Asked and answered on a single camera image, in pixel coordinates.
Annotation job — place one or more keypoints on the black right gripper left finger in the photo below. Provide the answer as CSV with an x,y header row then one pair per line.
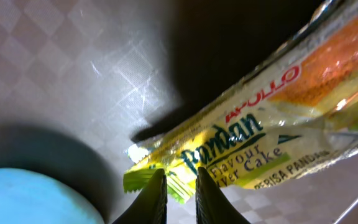
x,y
150,206

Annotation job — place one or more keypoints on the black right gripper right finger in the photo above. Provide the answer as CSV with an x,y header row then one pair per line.
x,y
212,207

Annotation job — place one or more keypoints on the yellow pandan cake wrapper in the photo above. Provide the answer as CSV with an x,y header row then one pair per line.
x,y
295,114

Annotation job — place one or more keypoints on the light blue rice bowl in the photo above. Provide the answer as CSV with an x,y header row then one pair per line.
x,y
34,198

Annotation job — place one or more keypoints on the dark brown serving tray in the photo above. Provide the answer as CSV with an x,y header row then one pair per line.
x,y
82,81

